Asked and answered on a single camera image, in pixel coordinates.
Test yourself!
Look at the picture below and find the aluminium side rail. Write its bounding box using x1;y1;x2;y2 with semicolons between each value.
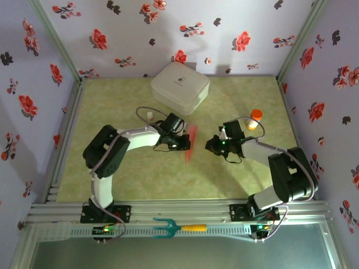
276;77;319;201
42;78;88;204

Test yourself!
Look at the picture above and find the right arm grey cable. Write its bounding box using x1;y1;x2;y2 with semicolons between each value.
237;117;316;243

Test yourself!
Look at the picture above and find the grey slotted cable duct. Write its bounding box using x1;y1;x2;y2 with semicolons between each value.
36;222;253;242

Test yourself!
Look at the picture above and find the teal rake yellow handle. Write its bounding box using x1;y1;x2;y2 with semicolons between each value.
153;217;208;239

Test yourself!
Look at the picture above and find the orange capped pill bottle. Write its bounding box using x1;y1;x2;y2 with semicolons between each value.
246;109;264;131

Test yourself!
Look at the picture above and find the aluminium frame post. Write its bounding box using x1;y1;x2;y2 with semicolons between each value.
27;0;85;82
276;0;328;82

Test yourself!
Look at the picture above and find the pink paper sheet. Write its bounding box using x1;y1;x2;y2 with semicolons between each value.
185;125;199;164

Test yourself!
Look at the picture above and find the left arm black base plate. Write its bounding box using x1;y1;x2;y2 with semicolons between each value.
80;205;132;224

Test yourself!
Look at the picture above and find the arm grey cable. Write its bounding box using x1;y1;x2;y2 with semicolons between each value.
89;106;169;243
237;117;316;243

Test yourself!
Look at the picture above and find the aluminium mounting rail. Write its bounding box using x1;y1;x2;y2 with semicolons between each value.
26;199;333;225

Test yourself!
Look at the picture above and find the white plastic lidded box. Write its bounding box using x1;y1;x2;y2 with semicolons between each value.
150;61;211;117

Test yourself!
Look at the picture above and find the aluminium frame bar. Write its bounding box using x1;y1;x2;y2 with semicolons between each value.
322;222;350;269
8;224;39;269

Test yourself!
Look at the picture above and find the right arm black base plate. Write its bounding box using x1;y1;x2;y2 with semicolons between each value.
229;203;280;222

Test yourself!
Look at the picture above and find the left arm grey cable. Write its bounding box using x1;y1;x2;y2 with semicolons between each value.
89;106;169;243

